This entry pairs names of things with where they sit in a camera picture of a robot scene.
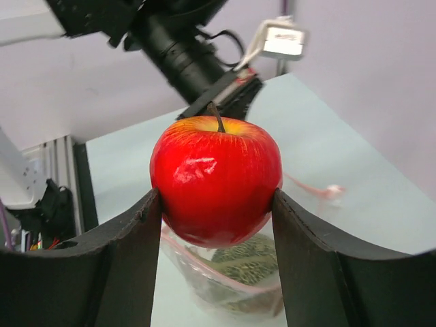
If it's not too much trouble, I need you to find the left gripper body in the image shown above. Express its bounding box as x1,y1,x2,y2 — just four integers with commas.
47,0,263,119

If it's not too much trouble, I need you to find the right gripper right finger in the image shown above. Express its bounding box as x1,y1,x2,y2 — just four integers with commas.
272,190,435,327

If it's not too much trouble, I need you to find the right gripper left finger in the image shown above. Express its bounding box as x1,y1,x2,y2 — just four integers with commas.
1,189,161,326

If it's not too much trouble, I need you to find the green toy melon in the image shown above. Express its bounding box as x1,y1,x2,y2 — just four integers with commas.
194,234,283,317

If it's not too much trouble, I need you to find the clear pink-dotted zip bag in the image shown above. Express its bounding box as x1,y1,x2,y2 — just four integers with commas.
160,221,283,322

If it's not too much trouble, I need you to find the red toy apple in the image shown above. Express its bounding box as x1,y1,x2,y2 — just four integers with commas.
149,102,283,248

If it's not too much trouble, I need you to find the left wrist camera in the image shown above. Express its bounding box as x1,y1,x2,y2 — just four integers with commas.
233,16,309,72

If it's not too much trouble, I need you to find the aluminium frame rail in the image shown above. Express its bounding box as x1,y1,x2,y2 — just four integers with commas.
21,135,84,236

